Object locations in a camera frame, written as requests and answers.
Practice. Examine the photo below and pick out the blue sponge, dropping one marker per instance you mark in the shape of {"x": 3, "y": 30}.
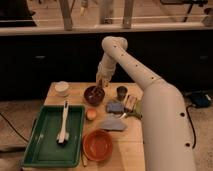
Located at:
{"x": 114, "y": 107}

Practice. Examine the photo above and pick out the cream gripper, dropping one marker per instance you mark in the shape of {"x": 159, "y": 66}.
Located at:
{"x": 102, "y": 80}

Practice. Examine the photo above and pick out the dark metal cup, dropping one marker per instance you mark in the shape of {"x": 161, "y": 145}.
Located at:
{"x": 121, "y": 93}

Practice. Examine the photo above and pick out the orange fruit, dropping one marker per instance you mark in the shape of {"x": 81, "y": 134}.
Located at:
{"x": 91, "y": 114}

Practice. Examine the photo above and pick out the green handled scoop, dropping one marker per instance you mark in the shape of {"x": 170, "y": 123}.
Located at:
{"x": 133, "y": 110}

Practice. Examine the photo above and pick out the dark red grape bunch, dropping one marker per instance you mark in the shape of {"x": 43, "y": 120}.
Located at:
{"x": 96, "y": 93}

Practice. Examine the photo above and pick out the blue black device on floor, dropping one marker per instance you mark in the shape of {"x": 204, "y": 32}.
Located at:
{"x": 200, "y": 99}

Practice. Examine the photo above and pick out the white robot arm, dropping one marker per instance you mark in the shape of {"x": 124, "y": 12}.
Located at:
{"x": 165, "y": 128}

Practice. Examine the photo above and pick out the grey blue cloth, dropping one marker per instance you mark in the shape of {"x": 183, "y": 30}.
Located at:
{"x": 112, "y": 123}

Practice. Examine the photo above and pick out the white small cup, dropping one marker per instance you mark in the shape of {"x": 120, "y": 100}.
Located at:
{"x": 62, "y": 88}

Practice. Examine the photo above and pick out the green plastic tray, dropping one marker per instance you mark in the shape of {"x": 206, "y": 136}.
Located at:
{"x": 43, "y": 151}

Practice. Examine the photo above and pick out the purple bowl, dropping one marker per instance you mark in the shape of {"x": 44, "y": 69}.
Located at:
{"x": 92, "y": 101}

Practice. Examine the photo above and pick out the orange bowl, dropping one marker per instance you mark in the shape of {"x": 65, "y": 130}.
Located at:
{"x": 97, "y": 145}

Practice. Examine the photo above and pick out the striped wooden block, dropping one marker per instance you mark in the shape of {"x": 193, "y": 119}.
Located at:
{"x": 130, "y": 103}

